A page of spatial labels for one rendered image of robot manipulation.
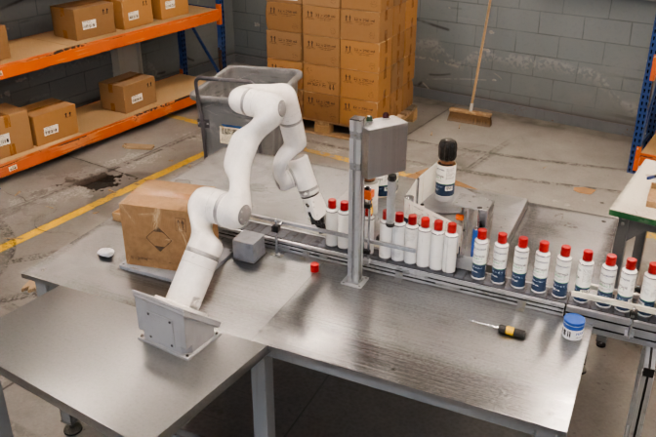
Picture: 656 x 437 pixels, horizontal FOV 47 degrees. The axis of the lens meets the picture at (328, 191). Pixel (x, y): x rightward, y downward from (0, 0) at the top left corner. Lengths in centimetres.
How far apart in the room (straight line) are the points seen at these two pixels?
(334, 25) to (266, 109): 382
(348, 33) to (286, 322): 395
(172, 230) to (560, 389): 150
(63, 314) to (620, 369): 265
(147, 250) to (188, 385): 75
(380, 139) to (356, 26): 368
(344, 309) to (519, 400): 72
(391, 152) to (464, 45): 486
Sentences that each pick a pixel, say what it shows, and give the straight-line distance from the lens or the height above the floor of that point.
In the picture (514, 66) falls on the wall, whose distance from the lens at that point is 735.
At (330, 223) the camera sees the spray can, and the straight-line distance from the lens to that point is 302.
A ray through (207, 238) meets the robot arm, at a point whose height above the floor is 116.
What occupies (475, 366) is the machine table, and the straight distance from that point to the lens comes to 256.
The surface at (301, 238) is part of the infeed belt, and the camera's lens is 314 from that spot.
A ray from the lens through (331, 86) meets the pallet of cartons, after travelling 651.
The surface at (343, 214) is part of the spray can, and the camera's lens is 298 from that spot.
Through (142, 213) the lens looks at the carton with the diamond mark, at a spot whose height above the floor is 109.
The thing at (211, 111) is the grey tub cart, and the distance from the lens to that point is 529.
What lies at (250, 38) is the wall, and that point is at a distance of 892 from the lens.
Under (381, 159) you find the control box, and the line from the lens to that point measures 268.
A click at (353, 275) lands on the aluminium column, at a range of 292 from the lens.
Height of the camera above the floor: 238
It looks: 25 degrees down
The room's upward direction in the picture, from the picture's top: straight up
